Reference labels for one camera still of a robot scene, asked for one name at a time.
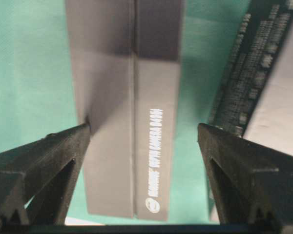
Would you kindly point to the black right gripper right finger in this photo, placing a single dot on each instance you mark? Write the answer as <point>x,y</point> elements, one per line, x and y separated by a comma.
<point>249,182</point>

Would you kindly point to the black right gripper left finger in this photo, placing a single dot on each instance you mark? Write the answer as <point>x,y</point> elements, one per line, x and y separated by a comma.
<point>37,180</point>

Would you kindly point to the black RealSense D435i box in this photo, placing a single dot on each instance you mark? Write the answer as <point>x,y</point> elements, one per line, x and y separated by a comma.
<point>125,57</point>

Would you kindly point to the black RealSense D415 box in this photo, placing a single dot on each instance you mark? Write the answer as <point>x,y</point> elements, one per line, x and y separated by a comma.
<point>255,96</point>

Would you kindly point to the green table cloth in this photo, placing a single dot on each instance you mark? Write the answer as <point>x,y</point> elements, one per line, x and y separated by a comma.
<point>36,94</point>

